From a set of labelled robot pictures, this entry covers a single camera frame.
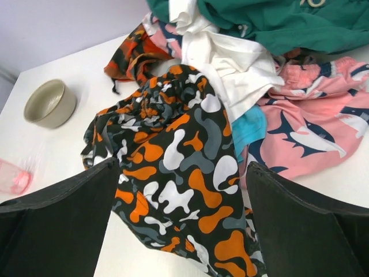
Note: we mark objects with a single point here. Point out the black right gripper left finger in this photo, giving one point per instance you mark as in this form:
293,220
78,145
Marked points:
59,230

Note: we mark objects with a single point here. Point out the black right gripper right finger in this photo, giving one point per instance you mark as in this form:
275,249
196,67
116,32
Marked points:
305,233

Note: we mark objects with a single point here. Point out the light blue cloth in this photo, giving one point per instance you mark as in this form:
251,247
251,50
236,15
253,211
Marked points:
250,127

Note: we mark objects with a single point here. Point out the black orange white camouflage cloth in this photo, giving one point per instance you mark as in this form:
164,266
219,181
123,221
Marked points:
178,187

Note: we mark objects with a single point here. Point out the pink shark print cloth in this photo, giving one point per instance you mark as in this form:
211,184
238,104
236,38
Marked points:
316,120

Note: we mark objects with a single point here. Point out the orange red camouflage cloth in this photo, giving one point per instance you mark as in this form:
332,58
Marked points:
138,54

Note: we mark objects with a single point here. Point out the teal green cloth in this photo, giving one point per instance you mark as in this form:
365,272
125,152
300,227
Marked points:
330,27

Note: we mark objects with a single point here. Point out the pink transparent plastic cup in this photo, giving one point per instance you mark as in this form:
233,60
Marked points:
14,180

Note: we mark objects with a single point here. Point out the beige ceramic bowl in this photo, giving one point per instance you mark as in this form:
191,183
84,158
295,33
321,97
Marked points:
50,105

